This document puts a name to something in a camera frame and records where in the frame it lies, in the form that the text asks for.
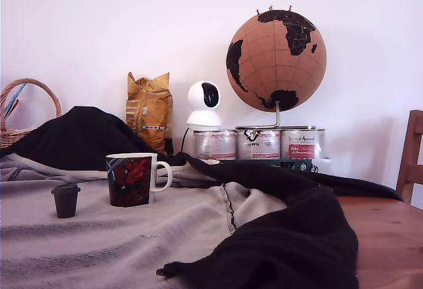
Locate white dome security camera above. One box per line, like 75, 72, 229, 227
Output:
185, 80, 223, 129

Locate cork globe on metal stand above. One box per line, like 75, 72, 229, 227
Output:
225, 9, 328, 130

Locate yellow paper bag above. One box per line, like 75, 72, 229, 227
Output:
126, 71, 174, 154

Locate blue pen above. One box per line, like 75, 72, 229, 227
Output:
3, 83, 27, 115

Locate silver tin black logo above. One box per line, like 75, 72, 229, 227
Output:
236, 128, 282, 161

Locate wicker basket with handle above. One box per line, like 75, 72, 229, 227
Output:
0, 77, 63, 149

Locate black camera cable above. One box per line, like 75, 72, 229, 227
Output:
180, 126, 190, 153

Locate silver tin red script label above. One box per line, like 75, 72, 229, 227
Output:
280, 128, 327, 160

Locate grey and black blanket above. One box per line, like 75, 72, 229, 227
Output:
0, 105, 404, 289

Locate red patterned coffee mug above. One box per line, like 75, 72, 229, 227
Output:
105, 152, 174, 208

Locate wooden chair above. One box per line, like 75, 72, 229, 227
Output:
395, 109, 423, 206

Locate grey coffee capsule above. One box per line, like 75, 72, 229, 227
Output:
50, 184, 81, 219

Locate red pen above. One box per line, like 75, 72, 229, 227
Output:
3, 99, 20, 118

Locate dark green box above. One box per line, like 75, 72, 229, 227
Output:
219, 158, 319, 174

